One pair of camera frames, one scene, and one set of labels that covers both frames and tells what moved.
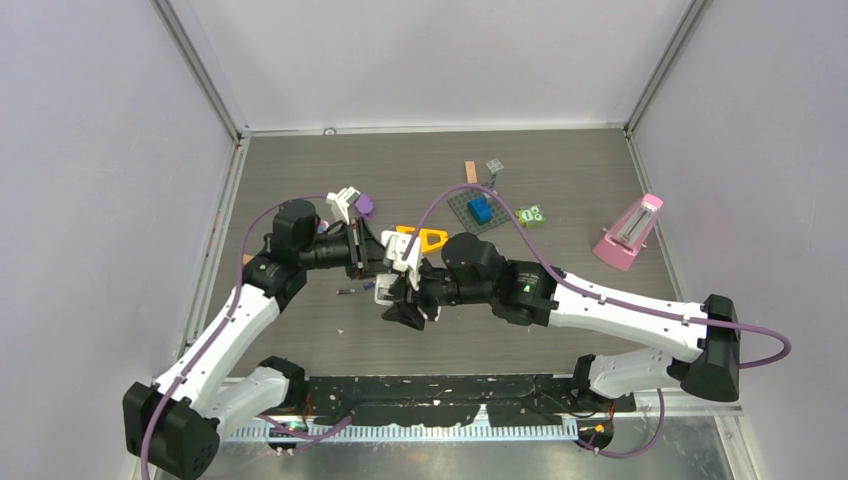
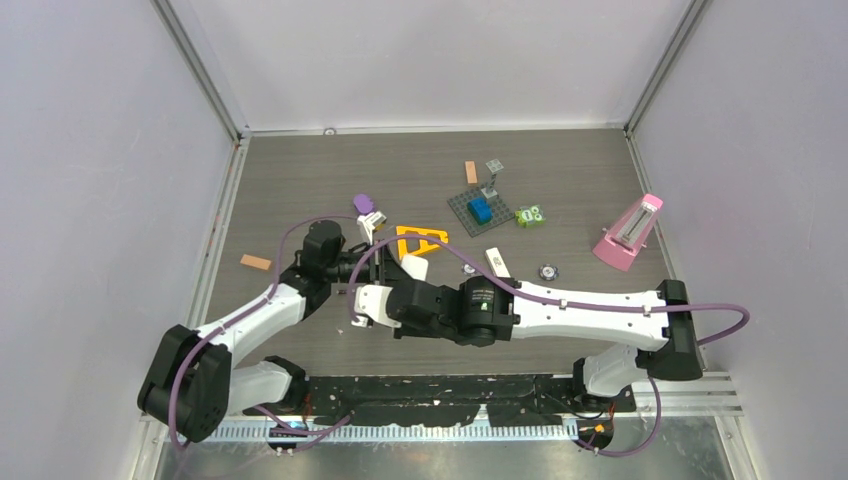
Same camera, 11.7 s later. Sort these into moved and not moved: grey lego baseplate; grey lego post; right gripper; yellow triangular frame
Moved: right gripper
Not moved: yellow triangular frame; grey lego baseplate; grey lego post
